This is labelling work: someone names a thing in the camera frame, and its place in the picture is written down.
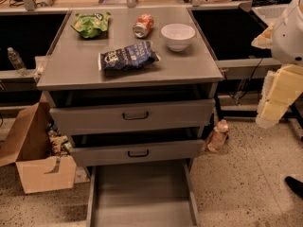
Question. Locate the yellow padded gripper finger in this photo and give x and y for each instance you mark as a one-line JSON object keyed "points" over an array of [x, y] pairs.
{"points": [[279, 91]]}

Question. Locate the blue chip bag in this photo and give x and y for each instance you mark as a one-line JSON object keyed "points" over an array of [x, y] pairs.
{"points": [[133, 56]]}

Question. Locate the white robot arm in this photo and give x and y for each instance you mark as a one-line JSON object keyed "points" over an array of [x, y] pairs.
{"points": [[285, 36]]}

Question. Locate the grey drawer cabinet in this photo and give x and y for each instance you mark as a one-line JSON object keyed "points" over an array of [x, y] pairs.
{"points": [[72, 78]]}

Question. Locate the bottom drawer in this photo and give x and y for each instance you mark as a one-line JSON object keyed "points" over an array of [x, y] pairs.
{"points": [[152, 194]]}

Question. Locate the drawer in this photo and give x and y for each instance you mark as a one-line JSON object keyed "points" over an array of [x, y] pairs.
{"points": [[133, 117], [137, 153], [152, 194]]}

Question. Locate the green chip bag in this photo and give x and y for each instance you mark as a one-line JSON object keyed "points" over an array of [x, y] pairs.
{"points": [[91, 25]]}

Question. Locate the middle drawer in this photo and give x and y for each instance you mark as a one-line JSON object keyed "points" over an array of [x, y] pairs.
{"points": [[137, 153]]}

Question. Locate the top drawer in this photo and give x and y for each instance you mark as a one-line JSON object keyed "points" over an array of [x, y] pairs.
{"points": [[133, 117]]}

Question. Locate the plastic bottle on floor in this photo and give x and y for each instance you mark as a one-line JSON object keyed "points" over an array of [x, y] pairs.
{"points": [[217, 137]]}

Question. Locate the black shoe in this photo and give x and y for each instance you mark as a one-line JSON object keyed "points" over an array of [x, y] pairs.
{"points": [[295, 185]]}

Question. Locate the white bowl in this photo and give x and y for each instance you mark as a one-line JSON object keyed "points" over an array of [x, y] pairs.
{"points": [[177, 37]]}

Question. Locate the orange soda can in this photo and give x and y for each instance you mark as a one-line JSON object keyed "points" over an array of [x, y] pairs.
{"points": [[143, 25]]}

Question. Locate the snack items in box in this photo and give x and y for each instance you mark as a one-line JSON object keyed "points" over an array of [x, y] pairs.
{"points": [[60, 144]]}

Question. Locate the cardboard box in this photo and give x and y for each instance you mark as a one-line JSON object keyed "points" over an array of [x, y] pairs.
{"points": [[28, 147]]}

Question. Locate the clear water bottle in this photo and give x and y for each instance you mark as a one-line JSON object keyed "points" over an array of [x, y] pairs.
{"points": [[17, 62]]}

